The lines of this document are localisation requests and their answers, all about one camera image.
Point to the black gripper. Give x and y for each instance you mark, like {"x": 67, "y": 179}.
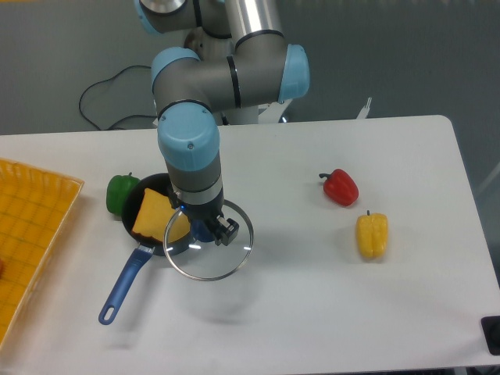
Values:
{"x": 204, "y": 210}

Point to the glass pot lid blue knob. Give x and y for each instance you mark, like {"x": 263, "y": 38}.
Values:
{"x": 200, "y": 255}

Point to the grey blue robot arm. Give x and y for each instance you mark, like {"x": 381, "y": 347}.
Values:
{"x": 190, "y": 87}

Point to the yellow toast slice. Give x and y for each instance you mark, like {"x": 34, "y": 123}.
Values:
{"x": 153, "y": 216}

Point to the green bell pepper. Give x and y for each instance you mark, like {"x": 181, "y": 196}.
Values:
{"x": 117, "y": 191}

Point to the red bell pepper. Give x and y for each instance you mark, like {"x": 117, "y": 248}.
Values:
{"x": 340, "y": 187}

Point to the yellow bell pepper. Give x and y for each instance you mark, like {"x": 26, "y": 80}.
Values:
{"x": 371, "y": 234}

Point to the yellow plastic basket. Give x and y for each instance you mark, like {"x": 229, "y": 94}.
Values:
{"x": 35, "y": 204}

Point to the black device at table corner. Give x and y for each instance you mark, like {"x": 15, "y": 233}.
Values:
{"x": 491, "y": 329}

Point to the dark pot with blue handle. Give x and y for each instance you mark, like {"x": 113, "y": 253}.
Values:
{"x": 145, "y": 248}

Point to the white bracket behind table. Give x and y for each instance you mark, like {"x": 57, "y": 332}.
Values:
{"x": 365, "y": 110}

